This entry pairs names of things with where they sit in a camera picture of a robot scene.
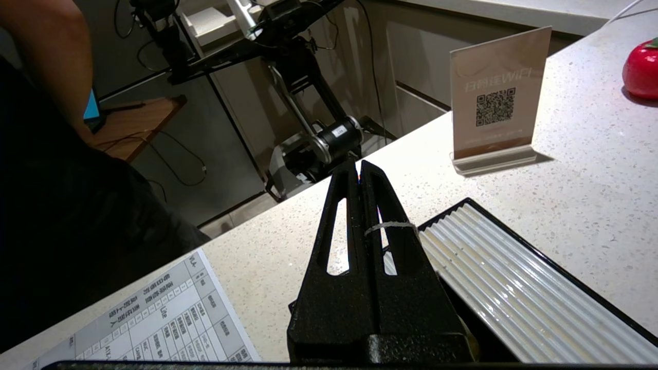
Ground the white plastic stand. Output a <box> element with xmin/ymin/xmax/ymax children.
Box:
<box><xmin>182</xmin><ymin>0</ymin><xmax>258</xmax><ymax>47</ymax></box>

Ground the small wooden side table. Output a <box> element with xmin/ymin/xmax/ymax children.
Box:
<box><xmin>90</xmin><ymin>95</ymin><xmax>188</xmax><ymax>164</ymax></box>

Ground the laptop with blue screen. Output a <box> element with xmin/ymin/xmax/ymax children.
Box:
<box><xmin>83</xmin><ymin>87</ymin><xmax>107</xmax><ymax>133</ymax></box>

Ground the person in black shirt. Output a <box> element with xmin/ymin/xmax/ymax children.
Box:
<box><xmin>0</xmin><ymin>0</ymin><xmax>211</xmax><ymax>355</ymax></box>

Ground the white power cable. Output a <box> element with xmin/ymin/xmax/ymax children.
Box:
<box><xmin>601</xmin><ymin>0</ymin><xmax>658</xmax><ymax>26</ymax></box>

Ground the black tissue box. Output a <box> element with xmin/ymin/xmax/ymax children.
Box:
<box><xmin>288</xmin><ymin>198</ymin><xmax>658</xmax><ymax>363</ymax></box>

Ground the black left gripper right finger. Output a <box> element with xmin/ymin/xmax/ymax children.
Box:
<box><xmin>360</xmin><ymin>160</ymin><xmax>474</xmax><ymax>363</ymax></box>

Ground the red tomato toy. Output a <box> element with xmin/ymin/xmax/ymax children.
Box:
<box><xmin>622</xmin><ymin>37</ymin><xmax>658</xmax><ymax>101</ymax></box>

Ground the printed white menu sheet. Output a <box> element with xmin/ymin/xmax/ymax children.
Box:
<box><xmin>31</xmin><ymin>249</ymin><xmax>263</xmax><ymax>363</ymax></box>

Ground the white kitchen base cabinet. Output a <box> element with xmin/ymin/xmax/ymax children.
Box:
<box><xmin>360</xmin><ymin>0</ymin><xmax>581</xmax><ymax>139</ymax></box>

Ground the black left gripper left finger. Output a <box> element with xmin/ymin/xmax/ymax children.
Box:
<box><xmin>287</xmin><ymin>158</ymin><xmax>377</xmax><ymax>363</ymax></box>

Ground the beige QR code sign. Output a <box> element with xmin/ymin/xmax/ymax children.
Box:
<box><xmin>450</xmin><ymin>26</ymin><xmax>553</xmax><ymax>176</ymax></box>

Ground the thin black hanging cable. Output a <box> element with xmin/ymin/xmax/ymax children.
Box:
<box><xmin>93</xmin><ymin>128</ymin><xmax>209</xmax><ymax>204</ymax></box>

